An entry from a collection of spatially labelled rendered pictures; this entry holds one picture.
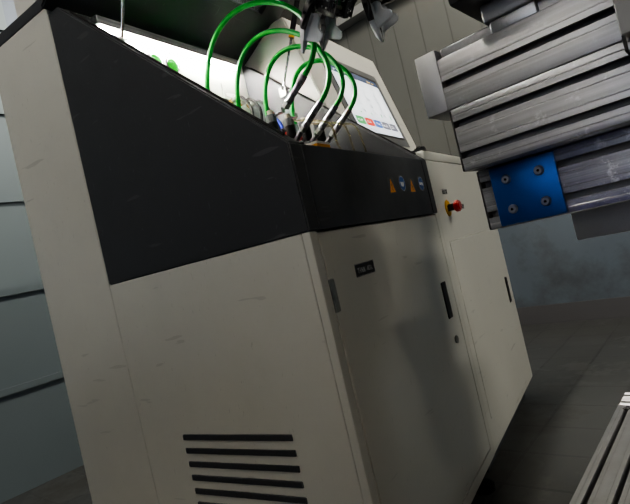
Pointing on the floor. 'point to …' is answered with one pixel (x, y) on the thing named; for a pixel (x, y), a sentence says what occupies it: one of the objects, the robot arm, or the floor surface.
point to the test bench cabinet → (251, 380)
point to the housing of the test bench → (71, 262)
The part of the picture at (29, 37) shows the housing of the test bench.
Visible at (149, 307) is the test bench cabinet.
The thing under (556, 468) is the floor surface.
